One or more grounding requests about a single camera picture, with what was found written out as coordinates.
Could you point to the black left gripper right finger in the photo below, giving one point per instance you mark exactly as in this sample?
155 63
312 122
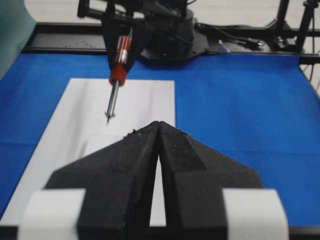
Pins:
194 176

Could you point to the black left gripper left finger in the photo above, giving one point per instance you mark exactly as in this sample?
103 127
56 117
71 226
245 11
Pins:
119 183

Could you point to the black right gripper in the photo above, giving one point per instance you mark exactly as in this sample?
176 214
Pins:
129 12

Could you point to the red handled soldering iron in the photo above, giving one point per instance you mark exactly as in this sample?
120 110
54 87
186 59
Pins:
118 74

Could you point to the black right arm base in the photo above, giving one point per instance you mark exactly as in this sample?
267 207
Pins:
180 46

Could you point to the large white base board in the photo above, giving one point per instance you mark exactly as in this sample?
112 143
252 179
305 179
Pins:
79 127

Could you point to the blue table cloth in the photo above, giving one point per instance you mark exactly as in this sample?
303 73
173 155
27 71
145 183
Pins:
257 109

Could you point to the teal backdrop curtain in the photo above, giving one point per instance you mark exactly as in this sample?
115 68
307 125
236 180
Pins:
16 27

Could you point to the black aluminium frame rail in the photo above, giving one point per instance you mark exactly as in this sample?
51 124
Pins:
87 39

